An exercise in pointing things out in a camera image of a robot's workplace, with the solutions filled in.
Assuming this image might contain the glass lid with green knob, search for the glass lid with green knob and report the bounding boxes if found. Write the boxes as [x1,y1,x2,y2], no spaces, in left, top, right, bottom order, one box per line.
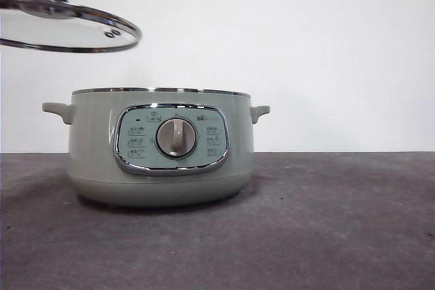
[0,0,143,54]

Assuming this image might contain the green electric cooking pot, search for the green electric cooking pot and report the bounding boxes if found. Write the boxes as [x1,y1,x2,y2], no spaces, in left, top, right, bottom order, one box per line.
[41,86,271,209]

